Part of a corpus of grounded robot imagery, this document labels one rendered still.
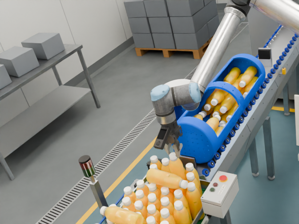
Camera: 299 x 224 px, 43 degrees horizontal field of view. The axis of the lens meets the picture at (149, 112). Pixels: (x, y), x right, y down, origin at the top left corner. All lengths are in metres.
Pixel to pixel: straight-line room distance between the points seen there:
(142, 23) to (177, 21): 0.65
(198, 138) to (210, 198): 0.42
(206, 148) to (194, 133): 0.11
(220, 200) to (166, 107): 0.48
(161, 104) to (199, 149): 0.53
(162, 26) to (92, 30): 1.13
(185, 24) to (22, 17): 2.26
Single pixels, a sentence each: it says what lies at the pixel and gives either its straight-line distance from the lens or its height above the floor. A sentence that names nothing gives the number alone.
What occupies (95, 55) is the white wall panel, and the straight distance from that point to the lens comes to 6.32.
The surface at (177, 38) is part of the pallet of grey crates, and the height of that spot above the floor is 0.33.
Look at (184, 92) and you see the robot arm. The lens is 1.68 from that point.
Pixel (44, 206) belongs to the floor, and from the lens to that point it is 3.91.
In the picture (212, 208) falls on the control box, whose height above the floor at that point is 1.06.
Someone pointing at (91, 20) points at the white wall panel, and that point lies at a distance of 6.25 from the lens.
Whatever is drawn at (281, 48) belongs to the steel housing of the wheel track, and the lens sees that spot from 3.50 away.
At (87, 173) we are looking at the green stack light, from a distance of 2.01.
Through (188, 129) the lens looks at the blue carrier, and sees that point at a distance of 2.09.
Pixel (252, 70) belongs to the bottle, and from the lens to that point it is 2.71.
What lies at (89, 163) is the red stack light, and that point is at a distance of 1.99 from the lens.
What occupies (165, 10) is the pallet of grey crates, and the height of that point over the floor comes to 0.77.
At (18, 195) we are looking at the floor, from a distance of 4.22.
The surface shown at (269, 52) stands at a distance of 3.13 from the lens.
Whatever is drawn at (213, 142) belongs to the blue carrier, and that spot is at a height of 1.12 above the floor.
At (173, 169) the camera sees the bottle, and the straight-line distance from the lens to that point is 1.90.
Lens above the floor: 2.36
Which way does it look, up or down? 30 degrees down
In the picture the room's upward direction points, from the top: 15 degrees counter-clockwise
